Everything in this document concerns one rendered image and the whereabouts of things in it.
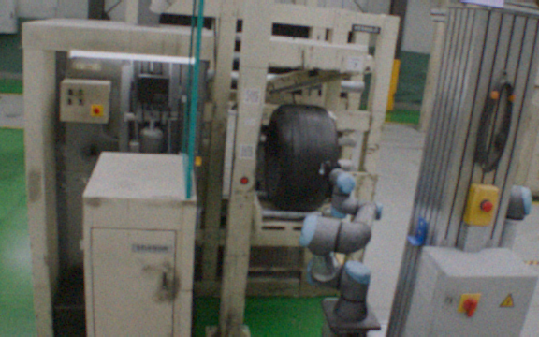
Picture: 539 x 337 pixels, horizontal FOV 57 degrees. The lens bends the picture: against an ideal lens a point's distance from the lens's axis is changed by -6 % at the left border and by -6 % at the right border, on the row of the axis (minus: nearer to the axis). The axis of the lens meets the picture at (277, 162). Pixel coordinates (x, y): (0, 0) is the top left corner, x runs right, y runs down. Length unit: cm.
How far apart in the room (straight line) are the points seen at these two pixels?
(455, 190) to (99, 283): 131
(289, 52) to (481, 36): 143
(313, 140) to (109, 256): 118
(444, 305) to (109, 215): 117
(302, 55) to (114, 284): 163
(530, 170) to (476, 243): 523
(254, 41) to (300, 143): 55
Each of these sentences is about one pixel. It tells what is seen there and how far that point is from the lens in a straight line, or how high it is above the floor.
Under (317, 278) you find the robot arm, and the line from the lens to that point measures 219.
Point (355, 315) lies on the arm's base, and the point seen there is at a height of 75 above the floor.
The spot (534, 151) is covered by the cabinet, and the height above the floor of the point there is 67.
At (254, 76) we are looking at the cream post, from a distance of 262.
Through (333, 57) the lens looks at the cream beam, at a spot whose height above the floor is 172.
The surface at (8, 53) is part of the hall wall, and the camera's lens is 1275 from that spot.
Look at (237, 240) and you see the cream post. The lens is 287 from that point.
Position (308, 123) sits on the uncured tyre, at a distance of 263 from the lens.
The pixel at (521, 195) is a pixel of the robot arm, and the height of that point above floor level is 134.
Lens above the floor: 194
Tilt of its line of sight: 16 degrees down
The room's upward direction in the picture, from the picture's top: 6 degrees clockwise
